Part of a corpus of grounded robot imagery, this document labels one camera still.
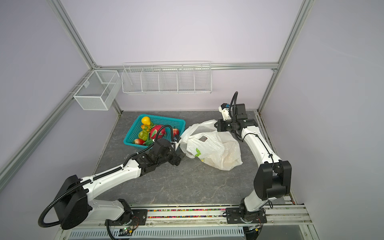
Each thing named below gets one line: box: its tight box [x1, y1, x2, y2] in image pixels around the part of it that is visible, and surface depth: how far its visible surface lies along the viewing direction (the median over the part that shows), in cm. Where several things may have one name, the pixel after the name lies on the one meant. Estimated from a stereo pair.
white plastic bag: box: [179, 119, 243, 171], surface depth 81 cm
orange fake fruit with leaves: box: [141, 124, 151, 131], surface depth 104 cm
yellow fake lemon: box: [141, 116, 151, 125], surface depth 104 cm
